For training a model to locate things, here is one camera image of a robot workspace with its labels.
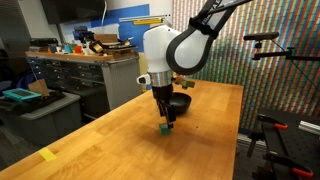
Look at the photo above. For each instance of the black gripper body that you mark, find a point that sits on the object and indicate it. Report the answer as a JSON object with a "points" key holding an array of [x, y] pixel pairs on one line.
{"points": [[162, 92]]}

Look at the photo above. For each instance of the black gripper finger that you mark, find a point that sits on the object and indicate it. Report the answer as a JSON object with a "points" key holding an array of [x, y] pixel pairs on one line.
{"points": [[161, 107], [170, 115]]}

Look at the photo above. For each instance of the small green block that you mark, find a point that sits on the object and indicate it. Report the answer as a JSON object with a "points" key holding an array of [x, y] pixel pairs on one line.
{"points": [[164, 130]]}

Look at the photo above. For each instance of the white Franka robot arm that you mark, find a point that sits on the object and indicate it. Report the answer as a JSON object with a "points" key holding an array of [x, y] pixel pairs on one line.
{"points": [[160, 46]]}

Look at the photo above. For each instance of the black bowl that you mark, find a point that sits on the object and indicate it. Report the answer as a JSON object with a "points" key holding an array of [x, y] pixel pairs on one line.
{"points": [[183, 103]]}

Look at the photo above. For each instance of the cream foam panel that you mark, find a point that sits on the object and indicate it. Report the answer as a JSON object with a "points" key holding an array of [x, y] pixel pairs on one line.
{"points": [[144, 68]]}

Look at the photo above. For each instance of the grey perforated tool cabinet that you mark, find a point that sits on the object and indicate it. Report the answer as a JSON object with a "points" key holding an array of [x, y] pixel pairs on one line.
{"points": [[116, 80]]}

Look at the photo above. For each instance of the wooden tray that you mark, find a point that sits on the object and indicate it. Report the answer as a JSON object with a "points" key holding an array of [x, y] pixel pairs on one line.
{"points": [[120, 50]]}

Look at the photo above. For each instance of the blue poster board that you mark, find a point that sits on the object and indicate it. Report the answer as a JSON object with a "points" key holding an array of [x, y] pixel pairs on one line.
{"points": [[133, 31]]}

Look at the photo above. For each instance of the yellow spirit level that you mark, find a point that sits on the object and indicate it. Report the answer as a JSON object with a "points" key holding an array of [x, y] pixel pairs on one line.
{"points": [[146, 22]]}

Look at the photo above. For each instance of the silver metal bar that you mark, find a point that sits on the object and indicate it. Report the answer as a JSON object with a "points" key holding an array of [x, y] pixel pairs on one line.
{"points": [[143, 17]]}

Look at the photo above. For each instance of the cardboard box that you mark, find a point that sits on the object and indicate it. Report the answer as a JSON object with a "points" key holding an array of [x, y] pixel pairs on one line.
{"points": [[106, 38]]}

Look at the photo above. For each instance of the black and tan box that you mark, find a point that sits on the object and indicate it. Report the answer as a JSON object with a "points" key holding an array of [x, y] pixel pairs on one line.
{"points": [[96, 47]]}

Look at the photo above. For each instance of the orange cup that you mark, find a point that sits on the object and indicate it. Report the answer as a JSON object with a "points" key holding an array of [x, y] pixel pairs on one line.
{"points": [[78, 49]]}

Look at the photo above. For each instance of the blue device box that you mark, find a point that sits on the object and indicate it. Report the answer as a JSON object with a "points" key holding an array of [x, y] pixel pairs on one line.
{"points": [[82, 34]]}

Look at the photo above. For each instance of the teal cup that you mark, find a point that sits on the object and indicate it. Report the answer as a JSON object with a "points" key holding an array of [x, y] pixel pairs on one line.
{"points": [[67, 49]]}

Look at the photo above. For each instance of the black bag under tray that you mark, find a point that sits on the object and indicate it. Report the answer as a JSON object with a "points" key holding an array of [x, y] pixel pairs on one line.
{"points": [[50, 99]]}

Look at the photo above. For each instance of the grey plastic bin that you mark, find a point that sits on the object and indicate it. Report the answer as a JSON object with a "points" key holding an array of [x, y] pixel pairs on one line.
{"points": [[43, 121]]}

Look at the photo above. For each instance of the brown cardboard piece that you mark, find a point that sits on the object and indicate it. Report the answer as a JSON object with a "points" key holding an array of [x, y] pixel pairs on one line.
{"points": [[39, 87]]}

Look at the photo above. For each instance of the yellow tape piece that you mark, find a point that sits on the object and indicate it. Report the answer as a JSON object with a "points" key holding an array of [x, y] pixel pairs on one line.
{"points": [[47, 154]]}

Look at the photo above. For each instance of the black flat case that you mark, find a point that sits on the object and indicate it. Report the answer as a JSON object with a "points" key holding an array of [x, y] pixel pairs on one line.
{"points": [[43, 42]]}

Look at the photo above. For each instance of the black perforated breadboard table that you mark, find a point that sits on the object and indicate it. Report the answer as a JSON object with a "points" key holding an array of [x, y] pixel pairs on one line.
{"points": [[300, 146]]}

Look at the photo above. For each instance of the aluminium extrusion bar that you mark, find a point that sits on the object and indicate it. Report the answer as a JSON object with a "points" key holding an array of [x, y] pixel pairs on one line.
{"points": [[310, 127]]}

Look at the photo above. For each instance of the teal tray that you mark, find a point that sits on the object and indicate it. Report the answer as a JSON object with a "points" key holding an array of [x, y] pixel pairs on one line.
{"points": [[20, 95]]}

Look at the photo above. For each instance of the blue fabric seat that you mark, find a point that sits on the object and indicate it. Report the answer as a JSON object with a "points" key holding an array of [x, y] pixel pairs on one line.
{"points": [[21, 81]]}

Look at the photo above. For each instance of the tan wrist camera box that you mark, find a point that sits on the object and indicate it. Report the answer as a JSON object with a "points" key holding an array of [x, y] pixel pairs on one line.
{"points": [[185, 83]]}

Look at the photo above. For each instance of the black stereo camera bar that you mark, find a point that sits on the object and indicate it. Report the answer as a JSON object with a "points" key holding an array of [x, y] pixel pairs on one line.
{"points": [[261, 36]]}

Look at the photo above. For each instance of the black wall television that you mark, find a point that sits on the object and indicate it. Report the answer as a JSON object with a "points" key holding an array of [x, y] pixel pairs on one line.
{"points": [[71, 10]]}

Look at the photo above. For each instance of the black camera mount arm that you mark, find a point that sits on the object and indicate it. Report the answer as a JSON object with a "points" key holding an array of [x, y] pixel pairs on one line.
{"points": [[286, 55]]}

